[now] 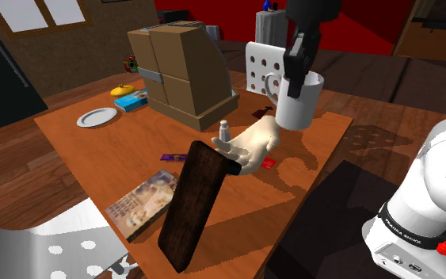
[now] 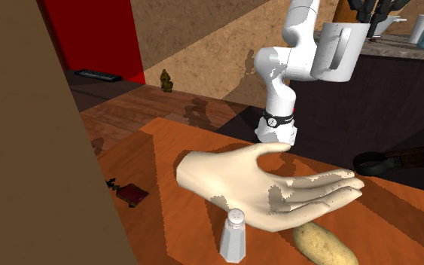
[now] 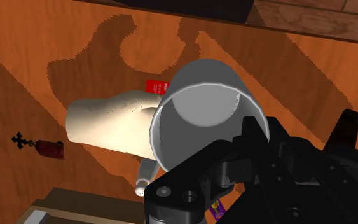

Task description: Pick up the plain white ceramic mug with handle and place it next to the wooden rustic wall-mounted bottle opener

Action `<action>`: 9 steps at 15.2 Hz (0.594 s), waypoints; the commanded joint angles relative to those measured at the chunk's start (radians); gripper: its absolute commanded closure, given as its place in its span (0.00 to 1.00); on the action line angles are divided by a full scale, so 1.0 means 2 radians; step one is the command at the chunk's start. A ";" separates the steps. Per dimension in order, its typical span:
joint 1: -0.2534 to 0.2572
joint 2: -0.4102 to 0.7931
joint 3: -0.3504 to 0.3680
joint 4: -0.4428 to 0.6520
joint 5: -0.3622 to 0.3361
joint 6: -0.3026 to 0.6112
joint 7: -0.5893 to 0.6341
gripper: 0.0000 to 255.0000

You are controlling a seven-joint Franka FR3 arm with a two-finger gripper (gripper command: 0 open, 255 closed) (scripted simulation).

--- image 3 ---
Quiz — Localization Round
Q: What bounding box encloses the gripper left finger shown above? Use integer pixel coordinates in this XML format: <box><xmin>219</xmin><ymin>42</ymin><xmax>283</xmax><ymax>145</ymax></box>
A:
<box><xmin>143</xmin><ymin>116</ymin><xmax>273</xmax><ymax>224</ymax></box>

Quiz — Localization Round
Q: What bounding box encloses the brown wooden table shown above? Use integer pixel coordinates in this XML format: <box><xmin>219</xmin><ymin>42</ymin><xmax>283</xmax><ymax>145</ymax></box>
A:
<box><xmin>0</xmin><ymin>0</ymin><xmax>358</xmax><ymax>224</ymax></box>

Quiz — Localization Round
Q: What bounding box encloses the cream vase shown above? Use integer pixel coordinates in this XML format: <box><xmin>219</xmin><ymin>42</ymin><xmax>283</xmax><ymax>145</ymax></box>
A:
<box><xmin>65</xmin><ymin>90</ymin><xmax>165</xmax><ymax>161</ymax></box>

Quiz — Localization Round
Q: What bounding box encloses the grey cup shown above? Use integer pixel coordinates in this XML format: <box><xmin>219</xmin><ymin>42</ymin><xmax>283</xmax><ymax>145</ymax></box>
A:
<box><xmin>149</xmin><ymin>58</ymin><xmax>271</xmax><ymax>174</ymax></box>

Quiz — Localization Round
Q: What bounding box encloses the dark red tag black cross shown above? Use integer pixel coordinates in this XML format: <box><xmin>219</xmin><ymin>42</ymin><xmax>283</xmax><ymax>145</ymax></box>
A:
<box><xmin>11</xmin><ymin>131</ymin><xmax>65</xmax><ymax>161</ymax></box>

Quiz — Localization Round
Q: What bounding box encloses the grey shaker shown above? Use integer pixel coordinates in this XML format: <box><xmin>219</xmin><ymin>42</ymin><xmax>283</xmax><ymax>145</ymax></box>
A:
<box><xmin>135</xmin><ymin>157</ymin><xmax>161</xmax><ymax>198</ymax></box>

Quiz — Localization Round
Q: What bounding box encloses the small red box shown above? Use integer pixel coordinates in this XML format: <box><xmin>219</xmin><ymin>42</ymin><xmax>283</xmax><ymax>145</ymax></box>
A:
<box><xmin>145</xmin><ymin>79</ymin><xmax>170</xmax><ymax>95</ymax></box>

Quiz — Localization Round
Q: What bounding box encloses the purple packet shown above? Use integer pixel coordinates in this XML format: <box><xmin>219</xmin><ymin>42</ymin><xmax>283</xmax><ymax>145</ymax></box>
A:
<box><xmin>209</xmin><ymin>199</ymin><xmax>228</xmax><ymax>223</ymax></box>

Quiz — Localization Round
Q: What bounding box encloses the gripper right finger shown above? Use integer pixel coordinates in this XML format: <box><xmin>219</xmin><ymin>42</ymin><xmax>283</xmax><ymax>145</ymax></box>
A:
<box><xmin>305</xmin><ymin>108</ymin><xmax>358</xmax><ymax>224</ymax></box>

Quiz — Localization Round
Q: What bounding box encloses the brown flat box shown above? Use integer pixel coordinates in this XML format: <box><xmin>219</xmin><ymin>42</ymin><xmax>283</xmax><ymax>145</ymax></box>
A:
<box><xmin>15</xmin><ymin>186</ymin><xmax>146</xmax><ymax>224</ymax></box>

